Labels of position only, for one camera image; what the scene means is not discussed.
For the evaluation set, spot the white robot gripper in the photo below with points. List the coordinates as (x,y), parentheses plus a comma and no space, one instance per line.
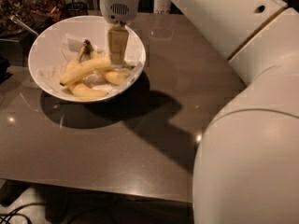
(119,9)

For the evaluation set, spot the long yellow banana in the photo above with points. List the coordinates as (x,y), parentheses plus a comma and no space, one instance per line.
(100,65)

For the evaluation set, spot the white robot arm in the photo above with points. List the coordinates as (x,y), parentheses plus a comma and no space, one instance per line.
(246,169)

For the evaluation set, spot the yellow banana bunch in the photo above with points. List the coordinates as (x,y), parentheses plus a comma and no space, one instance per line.
(80,89)

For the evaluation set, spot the white ceramic bowl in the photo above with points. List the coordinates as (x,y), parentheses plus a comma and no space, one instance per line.
(59,44)

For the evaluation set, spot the white paper bowl liner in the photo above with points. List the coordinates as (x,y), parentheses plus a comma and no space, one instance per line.
(76,67)

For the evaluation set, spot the dark glass cup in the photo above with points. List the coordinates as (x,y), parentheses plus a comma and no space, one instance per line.
(76,9)

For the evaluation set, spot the metal spoon handle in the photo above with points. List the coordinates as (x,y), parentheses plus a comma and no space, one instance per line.
(19,22)

